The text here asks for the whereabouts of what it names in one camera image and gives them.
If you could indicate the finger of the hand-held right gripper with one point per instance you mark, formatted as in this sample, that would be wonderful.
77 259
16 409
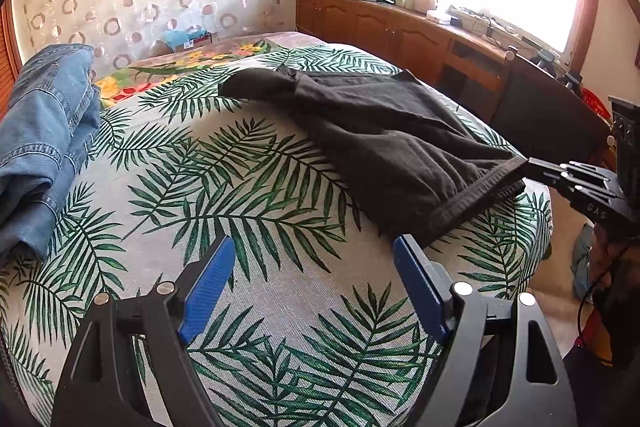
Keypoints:
550 168
585 196

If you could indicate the red basket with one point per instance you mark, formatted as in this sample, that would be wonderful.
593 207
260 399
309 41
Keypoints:
597 101

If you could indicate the white power strip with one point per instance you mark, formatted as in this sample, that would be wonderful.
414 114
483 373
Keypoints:
472 17

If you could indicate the floral blanket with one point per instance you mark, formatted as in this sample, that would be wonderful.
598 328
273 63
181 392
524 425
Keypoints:
150 79

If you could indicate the blue cloth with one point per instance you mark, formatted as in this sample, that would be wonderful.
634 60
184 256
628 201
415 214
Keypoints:
582 257

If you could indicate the leaf print bedsheet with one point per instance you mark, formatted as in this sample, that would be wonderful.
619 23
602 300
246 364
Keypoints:
250 187

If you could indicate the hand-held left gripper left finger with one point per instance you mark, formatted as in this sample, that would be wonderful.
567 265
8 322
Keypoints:
210 287

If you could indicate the black pants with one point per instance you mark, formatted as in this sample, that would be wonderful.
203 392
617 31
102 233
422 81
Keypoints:
390 142

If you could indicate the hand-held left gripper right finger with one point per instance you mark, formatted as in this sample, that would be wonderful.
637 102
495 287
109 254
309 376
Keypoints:
420 287

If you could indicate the wooden cabinet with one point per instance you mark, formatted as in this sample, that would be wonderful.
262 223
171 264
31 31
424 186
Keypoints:
380 27

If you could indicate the blue tissue pack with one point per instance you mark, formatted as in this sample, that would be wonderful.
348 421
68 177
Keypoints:
185 38

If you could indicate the blue jeans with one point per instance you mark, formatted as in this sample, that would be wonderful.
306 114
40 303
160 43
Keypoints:
45 132

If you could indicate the dark wooden board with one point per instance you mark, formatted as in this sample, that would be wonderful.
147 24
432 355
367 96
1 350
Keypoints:
545 107

